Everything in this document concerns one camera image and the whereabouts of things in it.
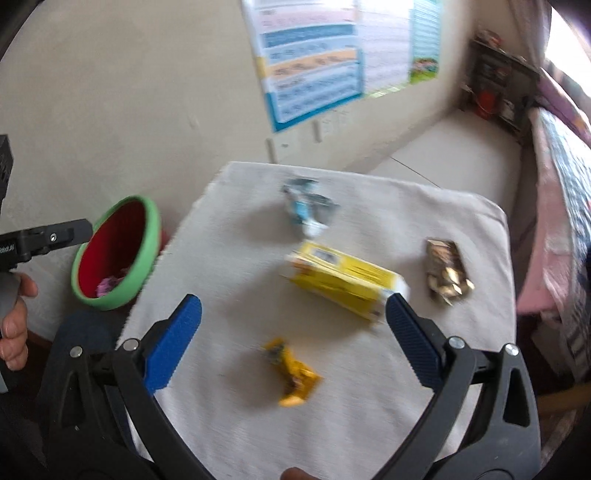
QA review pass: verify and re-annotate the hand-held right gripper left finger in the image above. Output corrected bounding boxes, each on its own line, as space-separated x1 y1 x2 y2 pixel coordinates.
34 294 204 480

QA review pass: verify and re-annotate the white table cloth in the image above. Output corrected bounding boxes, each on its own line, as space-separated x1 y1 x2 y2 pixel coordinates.
117 161 517 480

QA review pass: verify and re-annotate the yellow snack wrapper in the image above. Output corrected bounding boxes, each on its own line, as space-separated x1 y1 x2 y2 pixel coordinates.
262 338 322 408

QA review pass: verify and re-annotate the person's left hand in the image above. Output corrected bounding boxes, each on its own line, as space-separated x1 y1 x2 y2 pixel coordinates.
0 272 39 371

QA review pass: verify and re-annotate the bright window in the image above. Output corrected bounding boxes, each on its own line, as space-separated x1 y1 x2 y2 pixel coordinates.
547 9 588 75

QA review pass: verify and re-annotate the gold foil wrapper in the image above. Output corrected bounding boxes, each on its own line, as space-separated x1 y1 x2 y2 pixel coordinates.
425 237 476 305

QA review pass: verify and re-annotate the blue and white wrapper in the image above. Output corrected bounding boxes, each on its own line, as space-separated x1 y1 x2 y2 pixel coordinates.
281 178 341 238

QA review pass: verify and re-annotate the green-bordered wall poster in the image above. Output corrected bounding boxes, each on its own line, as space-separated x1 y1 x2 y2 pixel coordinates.
409 0 441 86

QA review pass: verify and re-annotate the dark wooden shelf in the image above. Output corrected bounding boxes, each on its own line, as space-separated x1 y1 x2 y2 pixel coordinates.
462 30 541 139

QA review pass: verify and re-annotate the green and red bin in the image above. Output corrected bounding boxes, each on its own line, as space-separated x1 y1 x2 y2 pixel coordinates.
71 195 162 311

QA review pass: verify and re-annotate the red bucket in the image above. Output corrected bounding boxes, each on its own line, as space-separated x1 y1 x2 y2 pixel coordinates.
478 90 499 118

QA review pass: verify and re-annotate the pale chart wall poster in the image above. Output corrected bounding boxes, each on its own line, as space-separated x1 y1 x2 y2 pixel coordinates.
358 0 414 99

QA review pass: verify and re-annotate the yellow carton box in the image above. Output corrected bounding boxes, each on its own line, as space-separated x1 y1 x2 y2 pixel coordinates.
284 240 411 324

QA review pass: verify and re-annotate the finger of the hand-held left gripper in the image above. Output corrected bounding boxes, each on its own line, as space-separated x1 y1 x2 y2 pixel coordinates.
15 219 93 262

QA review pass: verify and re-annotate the white wall socket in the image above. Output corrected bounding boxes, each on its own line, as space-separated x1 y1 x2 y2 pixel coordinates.
323 113 352 139

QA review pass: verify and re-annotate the blue phonics wall poster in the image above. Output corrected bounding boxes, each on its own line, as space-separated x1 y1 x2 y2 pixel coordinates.
242 0 363 134

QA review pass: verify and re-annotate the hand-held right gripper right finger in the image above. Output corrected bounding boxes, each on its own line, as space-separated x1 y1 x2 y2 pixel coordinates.
369 292 541 480

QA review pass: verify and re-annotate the pink checked bed quilt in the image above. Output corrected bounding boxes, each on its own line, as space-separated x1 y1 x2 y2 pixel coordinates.
517 108 591 384

